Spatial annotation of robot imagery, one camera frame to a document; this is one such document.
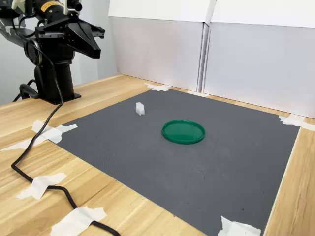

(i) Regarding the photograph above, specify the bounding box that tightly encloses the black camera cable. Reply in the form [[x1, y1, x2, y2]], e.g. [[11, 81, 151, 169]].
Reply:
[[9, 7, 122, 236]]

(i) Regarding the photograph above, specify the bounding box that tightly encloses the small camera box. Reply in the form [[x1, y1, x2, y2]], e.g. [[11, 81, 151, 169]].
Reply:
[[63, 0, 82, 16]]

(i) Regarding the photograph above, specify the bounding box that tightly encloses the white partition panel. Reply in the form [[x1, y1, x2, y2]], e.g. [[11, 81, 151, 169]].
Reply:
[[202, 0, 315, 119], [108, 0, 212, 92]]

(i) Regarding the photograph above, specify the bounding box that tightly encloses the round green lid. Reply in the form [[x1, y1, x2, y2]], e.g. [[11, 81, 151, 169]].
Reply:
[[161, 119, 206, 145]]

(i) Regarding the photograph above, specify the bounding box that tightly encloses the small white plastic terminal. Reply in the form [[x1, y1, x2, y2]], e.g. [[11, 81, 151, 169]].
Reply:
[[135, 101, 145, 116]]

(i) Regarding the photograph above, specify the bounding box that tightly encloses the white masking tape piece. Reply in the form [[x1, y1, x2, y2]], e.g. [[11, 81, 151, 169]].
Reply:
[[0, 119, 78, 151], [186, 90, 209, 97], [278, 113, 315, 131], [216, 215, 261, 236], [15, 172, 67, 200], [50, 206, 108, 236], [144, 82, 172, 92]]

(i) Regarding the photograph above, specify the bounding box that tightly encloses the dark grey mat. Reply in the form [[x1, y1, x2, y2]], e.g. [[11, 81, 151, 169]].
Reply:
[[48, 88, 301, 236]]

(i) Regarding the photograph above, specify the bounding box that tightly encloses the black base power cable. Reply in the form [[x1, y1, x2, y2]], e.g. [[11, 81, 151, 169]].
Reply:
[[12, 78, 41, 103]]

